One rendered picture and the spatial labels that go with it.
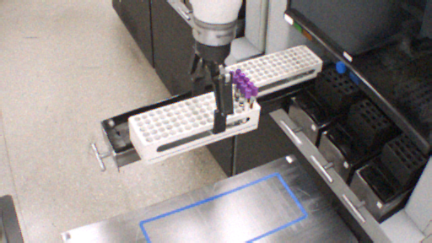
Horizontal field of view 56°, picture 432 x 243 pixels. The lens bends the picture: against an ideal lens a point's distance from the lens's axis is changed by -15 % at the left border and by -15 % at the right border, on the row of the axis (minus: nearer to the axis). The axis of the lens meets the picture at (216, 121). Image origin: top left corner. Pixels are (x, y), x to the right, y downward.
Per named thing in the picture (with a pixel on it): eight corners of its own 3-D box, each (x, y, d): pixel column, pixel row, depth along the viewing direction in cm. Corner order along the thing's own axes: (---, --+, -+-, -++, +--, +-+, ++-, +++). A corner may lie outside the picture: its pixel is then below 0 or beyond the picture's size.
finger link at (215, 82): (220, 59, 101) (223, 60, 99) (229, 109, 104) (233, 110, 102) (204, 63, 99) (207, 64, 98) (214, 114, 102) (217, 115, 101)
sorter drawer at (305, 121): (423, 62, 158) (429, 44, 152) (446, 83, 149) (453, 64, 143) (275, 121, 133) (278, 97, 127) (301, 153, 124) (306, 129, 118)
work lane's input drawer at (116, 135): (305, 70, 150) (308, 49, 144) (329, 95, 141) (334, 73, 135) (89, 144, 125) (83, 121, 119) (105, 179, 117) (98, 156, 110)
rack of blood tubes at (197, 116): (237, 103, 121) (240, 83, 117) (258, 127, 115) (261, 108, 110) (129, 137, 109) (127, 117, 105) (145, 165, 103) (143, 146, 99)
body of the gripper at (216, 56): (188, 30, 97) (186, 66, 103) (207, 51, 92) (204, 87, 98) (219, 24, 100) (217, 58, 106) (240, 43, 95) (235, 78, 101)
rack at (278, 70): (302, 60, 143) (304, 44, 139) (321, 78, 137) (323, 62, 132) (218, 86, 133) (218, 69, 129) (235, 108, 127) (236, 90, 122)
